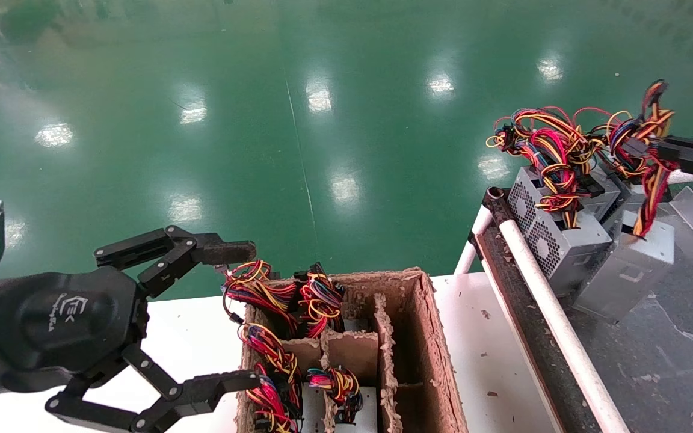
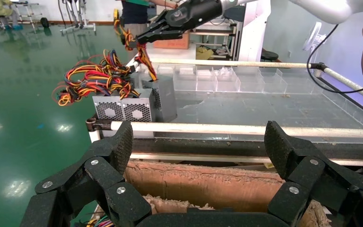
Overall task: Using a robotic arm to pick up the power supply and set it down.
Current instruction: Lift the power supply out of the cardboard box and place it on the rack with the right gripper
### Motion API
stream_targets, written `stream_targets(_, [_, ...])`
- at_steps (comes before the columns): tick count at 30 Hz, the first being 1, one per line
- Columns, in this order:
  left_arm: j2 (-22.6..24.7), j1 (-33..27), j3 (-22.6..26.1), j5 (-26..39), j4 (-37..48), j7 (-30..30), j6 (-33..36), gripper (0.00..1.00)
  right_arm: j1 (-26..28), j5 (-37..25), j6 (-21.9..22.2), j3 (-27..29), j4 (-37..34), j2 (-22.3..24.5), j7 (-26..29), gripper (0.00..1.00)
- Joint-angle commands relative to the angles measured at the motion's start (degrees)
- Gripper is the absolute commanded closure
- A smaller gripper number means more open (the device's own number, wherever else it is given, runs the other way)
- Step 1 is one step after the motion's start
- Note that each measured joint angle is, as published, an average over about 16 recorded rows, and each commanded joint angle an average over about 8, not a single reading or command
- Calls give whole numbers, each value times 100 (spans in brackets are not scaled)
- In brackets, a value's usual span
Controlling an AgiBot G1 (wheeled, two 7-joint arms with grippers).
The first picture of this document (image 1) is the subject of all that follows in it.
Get dark grey power supply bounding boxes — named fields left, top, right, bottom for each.
left=581, top=165, right=633, bottom=241

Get mesh-sided grey power supply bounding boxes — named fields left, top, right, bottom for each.
left=485, top=107, right=618, bottom=298

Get light grey power supply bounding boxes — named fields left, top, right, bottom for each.
left=574, top=80, right=678, bottom=322

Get power supply with blue-green wires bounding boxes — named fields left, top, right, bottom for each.
left=306, top=367, right=378, bottom=433

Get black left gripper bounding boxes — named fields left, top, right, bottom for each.
left=0, top=226, right=263, bottom=433

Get power supply with red-yellow wires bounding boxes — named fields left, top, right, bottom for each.
left=244, top=376, right=303, bottom=433
left=238, top=323, right=302, bottom=392

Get brown cardboard divider box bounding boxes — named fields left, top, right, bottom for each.
left=235, top=268, right=470, bottom=433

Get short white rail pipe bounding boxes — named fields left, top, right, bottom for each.
left=454, top=204, right=495, bottom=275

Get dark flow rack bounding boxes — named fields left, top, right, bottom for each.
left=470, top=171, right=693, bottom=433

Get long white rail pipe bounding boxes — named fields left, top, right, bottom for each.
left=499, top=220, right=631, bottom=433

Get wire bundles in box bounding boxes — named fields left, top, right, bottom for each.
left=222, top=260, right=299, bottom=334

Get power supply with blue-purple wires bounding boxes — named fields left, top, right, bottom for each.
left=294, top=262, right=347, bottom=337

